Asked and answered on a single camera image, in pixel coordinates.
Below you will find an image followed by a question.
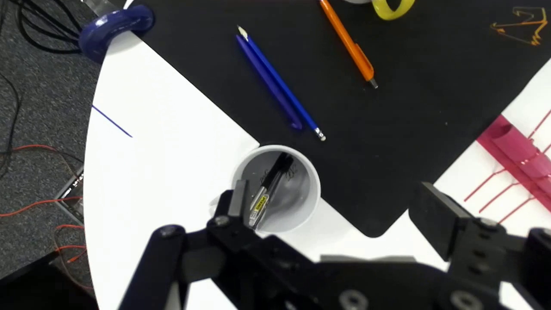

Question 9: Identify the yellow orange ballpoint pen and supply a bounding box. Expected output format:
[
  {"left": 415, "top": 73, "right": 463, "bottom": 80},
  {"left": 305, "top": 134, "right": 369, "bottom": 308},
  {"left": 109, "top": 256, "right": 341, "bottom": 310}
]
[{"left": 319, "top": 0, "right": 381, "bottom": 91}]

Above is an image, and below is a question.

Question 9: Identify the pink toothed rack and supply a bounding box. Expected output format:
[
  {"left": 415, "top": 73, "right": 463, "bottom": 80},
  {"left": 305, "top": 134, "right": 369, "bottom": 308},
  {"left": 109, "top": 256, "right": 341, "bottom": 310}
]
[{"left": 462, "top": 109, "right": 551, "bottom": 227}]

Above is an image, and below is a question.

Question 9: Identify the white mug yellow inside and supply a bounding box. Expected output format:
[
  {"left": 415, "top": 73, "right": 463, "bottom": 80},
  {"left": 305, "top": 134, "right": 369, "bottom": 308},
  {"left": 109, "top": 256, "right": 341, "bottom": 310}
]
[{"left": 343, "top": 0, "right": 419, "bottom": 22}]

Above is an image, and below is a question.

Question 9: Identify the gray cup white inside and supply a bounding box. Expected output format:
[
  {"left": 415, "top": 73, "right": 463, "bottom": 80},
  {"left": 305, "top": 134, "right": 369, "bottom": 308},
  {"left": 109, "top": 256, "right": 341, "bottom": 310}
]
[{"left": 229, "top": 142, "right": 322, "bottom": 233}]

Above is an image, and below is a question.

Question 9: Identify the black marker pen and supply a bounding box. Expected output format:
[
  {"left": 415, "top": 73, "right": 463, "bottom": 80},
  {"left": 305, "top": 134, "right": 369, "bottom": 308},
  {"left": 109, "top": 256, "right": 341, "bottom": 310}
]
[{"left": 250, "top": 149, "right": 295, "bottom": 228}]

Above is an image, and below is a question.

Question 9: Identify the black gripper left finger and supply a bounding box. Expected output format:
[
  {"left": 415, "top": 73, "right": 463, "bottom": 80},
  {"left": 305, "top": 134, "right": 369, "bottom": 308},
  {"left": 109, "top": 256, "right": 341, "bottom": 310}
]
[{"left": 117, "top": 178, "right": 317, "bottom": 310}]

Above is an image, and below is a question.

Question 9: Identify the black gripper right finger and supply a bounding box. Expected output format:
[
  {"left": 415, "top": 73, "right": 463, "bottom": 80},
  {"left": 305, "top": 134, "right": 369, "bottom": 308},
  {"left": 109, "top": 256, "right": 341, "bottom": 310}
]
[{"left": 408, "top": 180, "right": 551, "bottom": 310}]

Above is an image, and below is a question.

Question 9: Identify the blue table clamp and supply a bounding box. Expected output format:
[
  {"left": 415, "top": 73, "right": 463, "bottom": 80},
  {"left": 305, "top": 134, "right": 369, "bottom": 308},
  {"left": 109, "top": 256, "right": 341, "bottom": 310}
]
[{"left": 78, "top": 3, "right": 157, "bottom": 61}]

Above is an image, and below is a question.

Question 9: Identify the black table mat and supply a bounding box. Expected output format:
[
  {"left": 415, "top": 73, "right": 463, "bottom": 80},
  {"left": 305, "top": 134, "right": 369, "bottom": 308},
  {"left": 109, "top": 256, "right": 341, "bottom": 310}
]
[{"left": 128, "top": 0, "right": 551, "bottom": 239}]

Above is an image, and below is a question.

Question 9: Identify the black floor cable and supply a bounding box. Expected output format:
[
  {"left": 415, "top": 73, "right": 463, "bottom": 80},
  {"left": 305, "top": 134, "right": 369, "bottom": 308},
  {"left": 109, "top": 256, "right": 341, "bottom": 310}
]
[{"left": 9, "top": 0, "right": 90, "bottom": 54}]

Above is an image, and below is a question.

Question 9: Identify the red floor cable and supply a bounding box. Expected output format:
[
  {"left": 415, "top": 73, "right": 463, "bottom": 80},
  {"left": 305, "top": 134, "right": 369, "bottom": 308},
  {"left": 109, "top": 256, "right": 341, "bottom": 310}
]
[{"left": 0, "top": 140, "right": 91, "bottom": 290}]

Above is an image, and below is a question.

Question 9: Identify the blue pen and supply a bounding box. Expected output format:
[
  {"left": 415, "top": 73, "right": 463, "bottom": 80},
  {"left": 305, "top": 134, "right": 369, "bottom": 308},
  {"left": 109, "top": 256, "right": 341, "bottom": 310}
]
[{"left": 234, "top": 23, "right": 329, "bottom": 144}]

